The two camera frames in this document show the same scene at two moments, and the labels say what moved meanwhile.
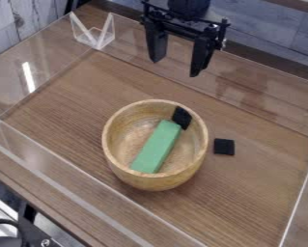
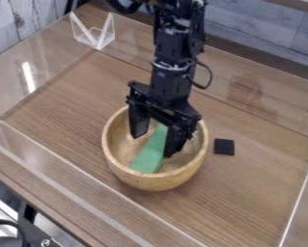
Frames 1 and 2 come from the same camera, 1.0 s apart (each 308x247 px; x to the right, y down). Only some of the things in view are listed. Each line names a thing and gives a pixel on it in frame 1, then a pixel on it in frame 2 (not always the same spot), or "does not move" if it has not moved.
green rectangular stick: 155,150 does not move
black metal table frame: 31,235 does not move
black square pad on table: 223,147 does not move
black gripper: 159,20 → 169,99
